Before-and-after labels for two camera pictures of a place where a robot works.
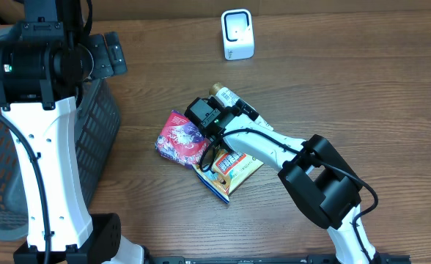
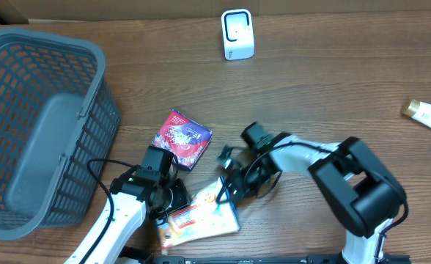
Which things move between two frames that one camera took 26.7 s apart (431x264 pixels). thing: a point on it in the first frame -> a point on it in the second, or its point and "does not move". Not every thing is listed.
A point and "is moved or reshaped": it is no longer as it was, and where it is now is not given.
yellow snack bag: x=229 y=171 is moved or reshaped
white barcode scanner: x=237 y=34 does not move
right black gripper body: x=246 y=109 -> x=245 y=186
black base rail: x=270 y=259 does not move
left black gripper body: x=102 y=65 -> x=177 y=197
